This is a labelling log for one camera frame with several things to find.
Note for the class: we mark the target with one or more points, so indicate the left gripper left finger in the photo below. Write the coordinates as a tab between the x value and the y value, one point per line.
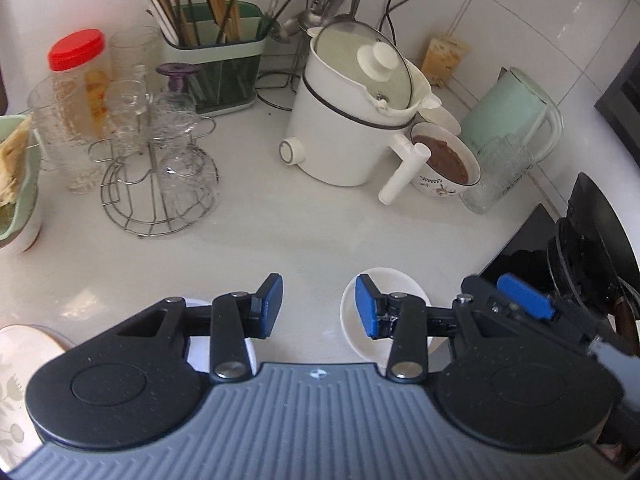
237	316

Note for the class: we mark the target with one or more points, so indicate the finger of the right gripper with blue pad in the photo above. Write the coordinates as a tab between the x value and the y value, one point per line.
556	320

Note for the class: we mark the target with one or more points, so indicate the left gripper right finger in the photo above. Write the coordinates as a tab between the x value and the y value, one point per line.
398	316

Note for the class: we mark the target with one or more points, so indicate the small white bowl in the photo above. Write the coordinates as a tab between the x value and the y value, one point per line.
388	280

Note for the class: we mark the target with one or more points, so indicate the leaf pattern plate brown rim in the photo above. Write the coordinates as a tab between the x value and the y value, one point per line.
24	349

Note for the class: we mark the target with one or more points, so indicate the black induction cooktop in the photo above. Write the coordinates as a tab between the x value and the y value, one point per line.
525	256

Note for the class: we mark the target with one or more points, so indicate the black wok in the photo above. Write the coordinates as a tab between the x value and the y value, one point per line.
591	261

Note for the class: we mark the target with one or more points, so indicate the textured clear glass tumbler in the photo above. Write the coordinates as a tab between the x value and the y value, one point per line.
503	162

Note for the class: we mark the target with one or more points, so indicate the deer bowl with brown food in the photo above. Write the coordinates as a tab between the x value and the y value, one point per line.
451	169

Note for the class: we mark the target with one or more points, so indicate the mint green electric kettle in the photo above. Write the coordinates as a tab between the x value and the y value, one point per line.
514	106

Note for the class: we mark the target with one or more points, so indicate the white electric cooking pot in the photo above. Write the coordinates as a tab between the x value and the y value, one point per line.
338	133

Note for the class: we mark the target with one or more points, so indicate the white bowl orange base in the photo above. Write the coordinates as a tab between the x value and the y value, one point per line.
21	241

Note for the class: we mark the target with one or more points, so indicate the purple stem glass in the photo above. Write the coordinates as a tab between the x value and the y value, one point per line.
177	94

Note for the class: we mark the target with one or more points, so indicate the tall clear glass cup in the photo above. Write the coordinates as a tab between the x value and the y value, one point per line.
64	126

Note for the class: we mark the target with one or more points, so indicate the green chopstick holder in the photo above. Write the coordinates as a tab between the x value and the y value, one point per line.
224	38

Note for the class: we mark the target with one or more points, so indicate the yellow paper packet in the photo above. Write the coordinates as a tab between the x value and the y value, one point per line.
443	55

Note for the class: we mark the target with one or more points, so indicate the glass pot lid white knob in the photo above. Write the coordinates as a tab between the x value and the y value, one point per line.
363	55

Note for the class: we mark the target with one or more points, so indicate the green bowl with noodles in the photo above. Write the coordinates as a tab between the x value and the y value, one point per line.
20	166

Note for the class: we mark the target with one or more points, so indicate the red lid plastic jar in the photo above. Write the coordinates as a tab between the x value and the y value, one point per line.
82	56

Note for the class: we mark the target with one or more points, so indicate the wire glass drying rack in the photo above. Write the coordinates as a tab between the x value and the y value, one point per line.
165	187

